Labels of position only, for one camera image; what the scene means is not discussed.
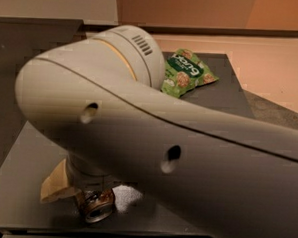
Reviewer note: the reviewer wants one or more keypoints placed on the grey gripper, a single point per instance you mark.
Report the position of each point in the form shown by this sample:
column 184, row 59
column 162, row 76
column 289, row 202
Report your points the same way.
column 92, row 180

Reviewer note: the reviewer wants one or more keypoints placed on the green snack bag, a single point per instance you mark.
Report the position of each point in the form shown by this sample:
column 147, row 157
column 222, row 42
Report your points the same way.
column 184, row 72

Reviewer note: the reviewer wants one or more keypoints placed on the orange soda can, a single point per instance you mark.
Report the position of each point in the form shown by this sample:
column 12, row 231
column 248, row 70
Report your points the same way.
column 95, row 206

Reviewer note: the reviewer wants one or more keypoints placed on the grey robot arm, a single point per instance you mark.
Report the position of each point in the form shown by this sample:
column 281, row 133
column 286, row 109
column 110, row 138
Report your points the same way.
column 101, row 100

